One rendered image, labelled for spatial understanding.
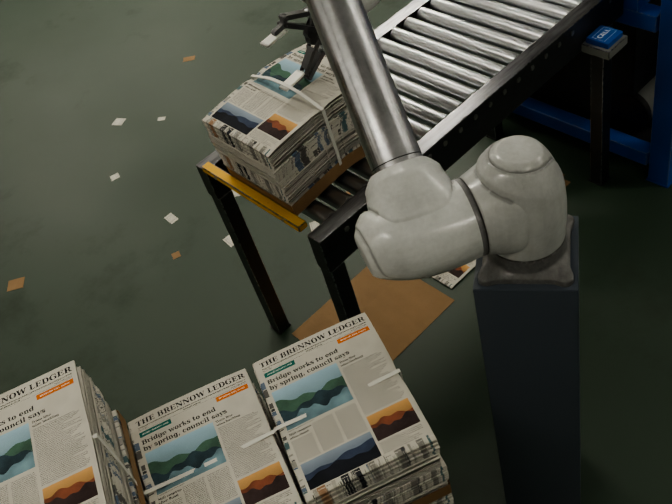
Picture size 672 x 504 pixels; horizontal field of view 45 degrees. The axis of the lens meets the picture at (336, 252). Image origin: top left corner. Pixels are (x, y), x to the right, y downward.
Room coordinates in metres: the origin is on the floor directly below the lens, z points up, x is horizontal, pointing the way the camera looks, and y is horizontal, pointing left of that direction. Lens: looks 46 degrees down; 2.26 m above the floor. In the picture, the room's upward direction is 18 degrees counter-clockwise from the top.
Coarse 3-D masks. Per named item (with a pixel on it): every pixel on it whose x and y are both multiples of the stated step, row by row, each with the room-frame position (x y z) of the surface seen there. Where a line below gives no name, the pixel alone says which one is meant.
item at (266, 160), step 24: (240, 96) 1.85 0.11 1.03; (264, 96) 1.82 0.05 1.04; (216, 120) 1.80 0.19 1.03; (240, 120) 1.76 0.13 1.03; (264, 120) 1.72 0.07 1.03; (288, 120) 1.68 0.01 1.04; (312, 120) 1.67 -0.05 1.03; (216, 144) 1.80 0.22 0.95; (240, 144) 1.69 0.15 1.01; (264, 144) 1.63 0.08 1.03; (288, 144) 1.62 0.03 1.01; (312, 144) 1.66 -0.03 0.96; (240, 168) 1.75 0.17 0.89; (264, 168) 1.62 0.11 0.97; (288, 168) 1.61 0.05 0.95; (312, 168) 1.64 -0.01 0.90; (288, 192) 1.59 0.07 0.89
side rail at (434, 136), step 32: (608, 0) 2.11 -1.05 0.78; (576, 32) 2.03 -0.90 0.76; (512, 64) 1.93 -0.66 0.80; (544, 64) 1.95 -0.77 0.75; (480, 96) 1.83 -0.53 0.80; (512, 96) 1.87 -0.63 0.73; (448, 128) 1.74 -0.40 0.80; (480, 128) 1.79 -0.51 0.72; (448, 160) 1.72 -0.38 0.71; (320, 224) 1.54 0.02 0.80; (352, 224) 1.53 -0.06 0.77; (320, 256) 1.49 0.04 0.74
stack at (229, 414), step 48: (336, 336) 1.15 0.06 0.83; (240, 384) 1.10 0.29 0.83; (288, 384) 1.06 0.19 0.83; (336, 384) 1.02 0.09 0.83; (384, 384) 0.98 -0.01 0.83; (144, 432) 1.06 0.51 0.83; (192, 432) 1.02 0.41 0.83; (240, 432) 0.98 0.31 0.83; (288, 432) 0.95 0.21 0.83; (336, 432) 0.91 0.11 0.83; (384, 432) 0.87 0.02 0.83; (432, 432) 0.84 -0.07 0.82; (144, 480) 0.94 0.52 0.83; (192, 480) 0.91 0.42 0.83; (240, 480) 0.87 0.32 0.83; (288, 480) 0.84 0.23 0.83; (336, 480) 0.81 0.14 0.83; (384, 480) 0.80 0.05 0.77; (432, 480) 0.82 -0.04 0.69
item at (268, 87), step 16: (256, 80) 1.90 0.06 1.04; (272, 96) 1.80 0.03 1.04; (288, 96) 1.78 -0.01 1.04; (320, 96) 1.73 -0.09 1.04; (304, 112) 1.69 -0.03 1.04; (320, 112) 1.69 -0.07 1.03; (320, 128) 1.68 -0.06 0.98; (336, 128) 1.70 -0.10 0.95; (336, 144) 1.69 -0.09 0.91; (336, 160) 1.68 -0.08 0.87
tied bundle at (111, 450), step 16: (80, 368) 1.09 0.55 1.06; (80, 384) 1.05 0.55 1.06; (96, 400) 1.04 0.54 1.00; (96, 416) 0.99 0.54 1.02; (112, 416) 1.08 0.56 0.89; (96, 432) 0.94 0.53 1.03; (112, 432) 1.01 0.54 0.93; (96, 448) 0.90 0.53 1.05; (112, 448) 0.94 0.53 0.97; (112, 464) 0.90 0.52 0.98; (128, 464) 0.95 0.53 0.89; (112, 480) 0.85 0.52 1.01; (128, 480) 0.91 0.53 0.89; (112, 496) 0.81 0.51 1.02; (128, 496) 0.85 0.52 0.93
